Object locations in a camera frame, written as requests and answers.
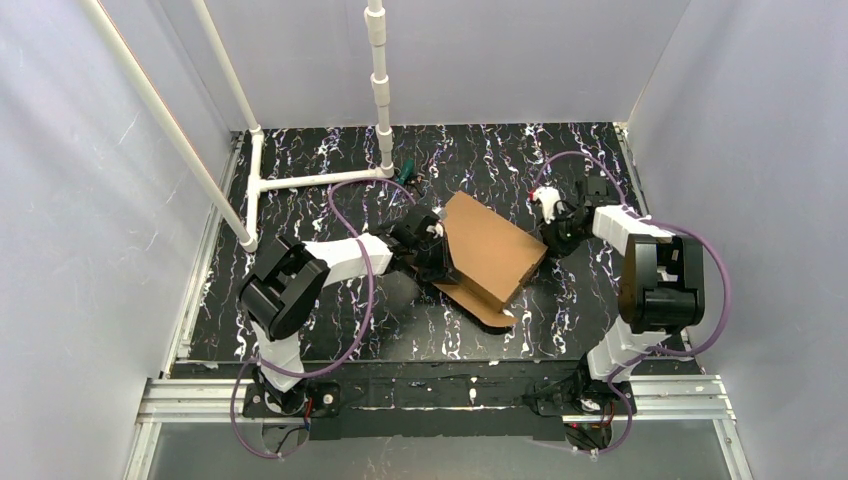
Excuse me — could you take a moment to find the brown cardboard box sheet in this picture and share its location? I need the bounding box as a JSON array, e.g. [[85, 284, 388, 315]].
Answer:
[[436, 192, 547, 329]]

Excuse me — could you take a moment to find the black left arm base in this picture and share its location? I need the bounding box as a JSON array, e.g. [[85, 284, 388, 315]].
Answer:
[[241, 367, 341, 419]]

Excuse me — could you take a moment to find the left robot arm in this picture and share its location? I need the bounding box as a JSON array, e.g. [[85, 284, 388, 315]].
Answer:
[[239, 205, 461, 393]]

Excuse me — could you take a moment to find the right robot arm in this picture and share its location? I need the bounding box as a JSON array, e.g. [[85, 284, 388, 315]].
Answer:
[[530, 176, 704, 384]]

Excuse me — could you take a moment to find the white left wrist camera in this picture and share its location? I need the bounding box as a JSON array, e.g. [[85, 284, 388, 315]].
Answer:
[[425, 220, 445, 238]]

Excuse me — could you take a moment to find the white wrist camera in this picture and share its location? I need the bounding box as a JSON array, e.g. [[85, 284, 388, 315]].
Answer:
[[425, 220, 445, 238], [530, 186, 566, 224]]

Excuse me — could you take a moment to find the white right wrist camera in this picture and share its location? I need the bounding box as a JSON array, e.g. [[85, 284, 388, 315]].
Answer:
[[530, 186, 566, 224]]

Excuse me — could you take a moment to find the green handled screwdriver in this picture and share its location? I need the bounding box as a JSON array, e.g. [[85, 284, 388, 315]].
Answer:
[[395, 159, 419, 185]]

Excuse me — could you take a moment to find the white pvc pipe frame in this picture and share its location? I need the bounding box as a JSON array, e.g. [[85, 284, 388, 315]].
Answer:
[[78, 0, 397, 254]]

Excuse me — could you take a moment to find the aluminium rail frame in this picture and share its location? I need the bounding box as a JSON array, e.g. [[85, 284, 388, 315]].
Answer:
[[125, 122, 743, 479]]

